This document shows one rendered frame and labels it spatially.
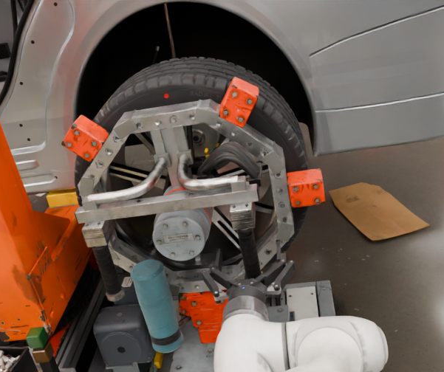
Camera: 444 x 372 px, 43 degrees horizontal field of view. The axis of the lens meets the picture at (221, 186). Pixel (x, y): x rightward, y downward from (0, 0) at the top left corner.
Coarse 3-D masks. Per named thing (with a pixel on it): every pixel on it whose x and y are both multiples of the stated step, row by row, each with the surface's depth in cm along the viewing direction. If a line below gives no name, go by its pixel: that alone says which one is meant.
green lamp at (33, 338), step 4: (32, 328) 145; (36, 328) 145; (40, 328) 144; (44, 328) 145; (28, 332) 144; (32, 332) 144; (36, 332) 143; (40, 332) 143; (44, 332) 145; (28, 336) 143; (32, 336) 142; (36, 336) 142; (40, 336) 142; (44, 336) 145; (28, 340) 143; (32, 340) 143; (36, 340) 142; (40, 340) 142; (44, 340) 144; (28, 344) 143; (32, 344) 143; (36, 344) 143; (40, 344) 143; (44, 344) 144
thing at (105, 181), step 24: (144, 144) 151; (192, 144) 150; (120, 168) 155; (192, 168) 153; (240, 168) 153; (264, 168) 152; (144, 216) 177; (216, 216) 160; (264, 216) 166; (144, 240) 168; (216, 240) 176; (168, 264) 166; (192, 264) 166
